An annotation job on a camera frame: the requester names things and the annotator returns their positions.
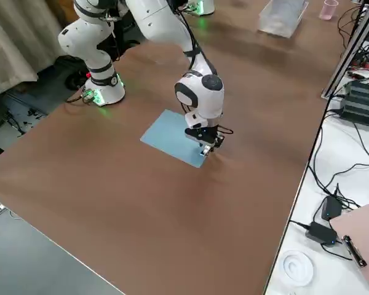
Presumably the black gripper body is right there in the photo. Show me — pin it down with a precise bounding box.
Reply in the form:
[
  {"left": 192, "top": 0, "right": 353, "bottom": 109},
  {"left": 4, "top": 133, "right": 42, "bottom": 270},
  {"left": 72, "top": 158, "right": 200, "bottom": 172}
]
[{"left": 184, "top": 125, "right": 226, "bottom": 149}]

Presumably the blue clipboard with silver clip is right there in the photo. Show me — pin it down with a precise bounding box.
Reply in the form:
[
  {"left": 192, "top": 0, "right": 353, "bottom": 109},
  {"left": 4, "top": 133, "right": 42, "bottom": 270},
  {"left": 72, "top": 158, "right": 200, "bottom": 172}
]
[{"left": 139, "top": 109, "right": 212, "bottom": 170}]

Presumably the pink clipboard with black clip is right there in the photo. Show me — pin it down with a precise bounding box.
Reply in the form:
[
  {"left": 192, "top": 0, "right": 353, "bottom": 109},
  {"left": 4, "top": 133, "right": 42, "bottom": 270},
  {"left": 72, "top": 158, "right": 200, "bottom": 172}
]
[{"left": 329, "top": 202, "right": 369, "bottom": 291}]

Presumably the black power adapter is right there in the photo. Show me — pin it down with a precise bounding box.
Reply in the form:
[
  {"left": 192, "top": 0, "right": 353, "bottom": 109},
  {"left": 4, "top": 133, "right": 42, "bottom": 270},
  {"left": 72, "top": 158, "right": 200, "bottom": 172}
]
[
  {"left": 320, "top": 195, "right": 345, "bottom": 221},
  {"left": 304, "top": 221, "right": 339, "bottom": 248}
]

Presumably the white plastic bin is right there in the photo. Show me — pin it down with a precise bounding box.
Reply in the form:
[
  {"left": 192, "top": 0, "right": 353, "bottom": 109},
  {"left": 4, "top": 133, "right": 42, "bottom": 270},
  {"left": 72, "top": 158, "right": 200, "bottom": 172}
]
[{"left": 257, "top": 0, "right": 310, "bottom": 39}]

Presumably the black ribbed electronics box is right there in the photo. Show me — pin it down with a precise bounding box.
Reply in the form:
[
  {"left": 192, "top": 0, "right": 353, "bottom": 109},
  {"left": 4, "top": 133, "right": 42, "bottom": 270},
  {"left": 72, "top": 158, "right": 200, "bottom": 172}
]
[{"left": 339, "top": 79, "right": 369, "bottom": 127}]

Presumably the pink plastic cup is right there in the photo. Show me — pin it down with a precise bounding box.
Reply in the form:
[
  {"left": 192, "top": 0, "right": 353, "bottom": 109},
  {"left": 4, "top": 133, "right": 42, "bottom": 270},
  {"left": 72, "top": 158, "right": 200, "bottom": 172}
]
[{"left": 320, "top": 0, "right": 339, "bottom": 22}]

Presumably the dark grey side panel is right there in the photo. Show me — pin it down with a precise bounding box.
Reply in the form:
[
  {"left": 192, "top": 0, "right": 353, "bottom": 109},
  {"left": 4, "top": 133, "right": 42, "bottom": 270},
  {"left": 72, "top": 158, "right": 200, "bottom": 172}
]
[{"left": 0, "top": 192, "right": 125, "bottom": 295}]

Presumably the beige curtain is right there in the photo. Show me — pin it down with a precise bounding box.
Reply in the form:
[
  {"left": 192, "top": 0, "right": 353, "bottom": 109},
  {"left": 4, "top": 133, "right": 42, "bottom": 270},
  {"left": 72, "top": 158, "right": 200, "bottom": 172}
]
[{"left": 0, "top": 0, "right": 81, "bottom": 98}]

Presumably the aluminium frame rail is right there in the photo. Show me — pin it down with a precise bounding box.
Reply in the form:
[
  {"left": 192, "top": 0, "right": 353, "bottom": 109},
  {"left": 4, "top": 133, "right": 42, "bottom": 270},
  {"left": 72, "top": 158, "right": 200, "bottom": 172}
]
[{"left": 320, "top": 0, "right": 369, "bottom": 100}]

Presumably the red and black wire bundle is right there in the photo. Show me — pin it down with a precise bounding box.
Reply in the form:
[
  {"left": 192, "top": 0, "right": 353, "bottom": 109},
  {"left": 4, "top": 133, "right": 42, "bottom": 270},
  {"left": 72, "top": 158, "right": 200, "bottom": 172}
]
[{"left": 345, "top": 42, "right": 369, "bottom": 82}]

